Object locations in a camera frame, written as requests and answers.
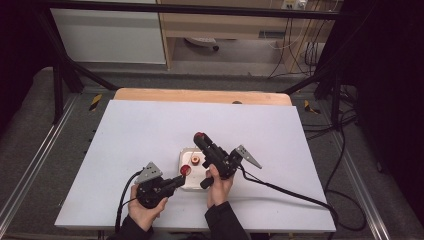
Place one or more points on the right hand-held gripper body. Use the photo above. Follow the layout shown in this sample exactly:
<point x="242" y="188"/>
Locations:
<point x="223" y="163"/>

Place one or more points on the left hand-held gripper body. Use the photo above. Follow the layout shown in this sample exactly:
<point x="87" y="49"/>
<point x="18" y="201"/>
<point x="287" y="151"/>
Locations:
<point x="151" y="191"/>

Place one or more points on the red copper coil spool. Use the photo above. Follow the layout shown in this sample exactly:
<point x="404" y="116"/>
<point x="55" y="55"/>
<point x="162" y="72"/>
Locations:
<point x="185" y="170"/>
<point x="199" y="135"/>
<point x="195" y="160"/>

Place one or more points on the thin wooden stick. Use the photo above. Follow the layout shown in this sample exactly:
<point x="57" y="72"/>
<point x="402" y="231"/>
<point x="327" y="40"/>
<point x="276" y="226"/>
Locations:
<point x="192" y="153"/>

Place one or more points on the white square tray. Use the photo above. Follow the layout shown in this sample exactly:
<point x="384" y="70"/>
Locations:
<point x="195" y="176"/>

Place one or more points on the person's left hand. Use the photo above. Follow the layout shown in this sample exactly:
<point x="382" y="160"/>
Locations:
<point x="143" y="216"/>

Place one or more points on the person's right hand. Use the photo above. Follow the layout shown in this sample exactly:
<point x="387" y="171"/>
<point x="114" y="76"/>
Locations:
<point x="218" y="190"/>

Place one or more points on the wooden table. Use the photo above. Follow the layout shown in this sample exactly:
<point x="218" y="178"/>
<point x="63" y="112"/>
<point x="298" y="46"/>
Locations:
<point x="200" y="96"/>

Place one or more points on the white chair base with caster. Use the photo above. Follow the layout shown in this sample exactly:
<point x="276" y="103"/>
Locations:
<point x="201" y="41"/>

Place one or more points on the light wooden desk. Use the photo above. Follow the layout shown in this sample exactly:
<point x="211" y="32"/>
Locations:
<point x="226" y="25"/>

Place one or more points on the white cabinet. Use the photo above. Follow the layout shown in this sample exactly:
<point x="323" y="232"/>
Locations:
<point x="110" y="36"/>

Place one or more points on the white power strip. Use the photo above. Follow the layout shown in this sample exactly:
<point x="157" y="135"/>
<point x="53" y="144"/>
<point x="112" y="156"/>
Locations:
<point x="293" y="4"/>

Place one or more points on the black curtain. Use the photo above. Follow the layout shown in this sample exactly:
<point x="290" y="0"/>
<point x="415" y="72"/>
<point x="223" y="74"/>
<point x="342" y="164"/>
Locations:
<point x="386" y="83"/>
<point x="20" y="50"/>

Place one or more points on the aluminium floor rail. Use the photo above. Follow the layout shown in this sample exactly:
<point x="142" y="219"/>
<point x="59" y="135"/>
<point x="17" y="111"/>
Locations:
<point x="40" y="151"/>
<point x="358" y="180"/>

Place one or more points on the black metal frame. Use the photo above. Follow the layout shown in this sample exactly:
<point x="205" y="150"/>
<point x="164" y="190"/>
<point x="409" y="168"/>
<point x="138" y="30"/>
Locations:
<point x="200" y="9"/>

